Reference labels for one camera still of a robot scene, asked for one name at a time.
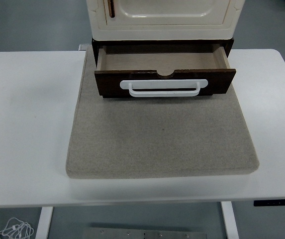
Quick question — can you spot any white drawer handle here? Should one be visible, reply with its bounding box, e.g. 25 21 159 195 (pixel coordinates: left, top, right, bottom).
119 79 209 98

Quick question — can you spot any white table leg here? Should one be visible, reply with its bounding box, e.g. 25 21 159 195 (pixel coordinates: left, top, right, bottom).
220 201 240 239
35 206 55 239

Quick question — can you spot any grey fabric mat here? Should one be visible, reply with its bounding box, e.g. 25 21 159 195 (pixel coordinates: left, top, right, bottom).
65 46 260 179

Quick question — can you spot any dark wooden drawer casing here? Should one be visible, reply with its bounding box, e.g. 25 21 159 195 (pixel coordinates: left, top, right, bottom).
92 37 235 100

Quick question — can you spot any brown cabinet door handle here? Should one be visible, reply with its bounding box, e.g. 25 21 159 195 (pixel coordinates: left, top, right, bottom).
106 0 116 18

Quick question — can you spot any black table control panel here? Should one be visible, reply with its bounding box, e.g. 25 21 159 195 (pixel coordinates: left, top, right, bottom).
253 198 285 207

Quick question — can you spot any dark wooden drawer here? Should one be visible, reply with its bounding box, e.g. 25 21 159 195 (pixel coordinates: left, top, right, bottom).
94 44 237 99

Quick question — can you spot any cream plastic cabinet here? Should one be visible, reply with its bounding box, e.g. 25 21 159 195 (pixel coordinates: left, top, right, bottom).
87 0 245 42

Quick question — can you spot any white cable bundle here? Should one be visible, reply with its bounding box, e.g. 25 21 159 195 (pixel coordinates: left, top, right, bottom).
0 217 35 239

